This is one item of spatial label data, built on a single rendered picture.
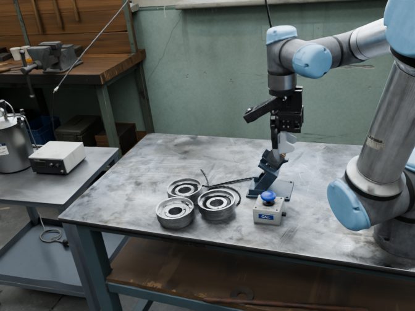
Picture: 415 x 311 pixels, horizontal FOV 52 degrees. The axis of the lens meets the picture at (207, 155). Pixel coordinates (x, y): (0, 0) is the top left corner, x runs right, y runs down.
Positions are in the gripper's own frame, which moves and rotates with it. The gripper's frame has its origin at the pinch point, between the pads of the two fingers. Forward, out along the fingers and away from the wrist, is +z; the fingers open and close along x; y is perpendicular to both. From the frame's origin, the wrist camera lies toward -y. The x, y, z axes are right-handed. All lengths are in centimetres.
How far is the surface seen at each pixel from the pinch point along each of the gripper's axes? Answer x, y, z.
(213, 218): -18.4, -14.3, 10.6
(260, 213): -16.9, -1.8, 8.6
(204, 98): 151, -75, 41
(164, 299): -22, -32, 41
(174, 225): -23.7, -23.8, 10.3
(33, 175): 16, -105, 24
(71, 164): 22, -89, 21
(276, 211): -17.1, 2.5, 7.6
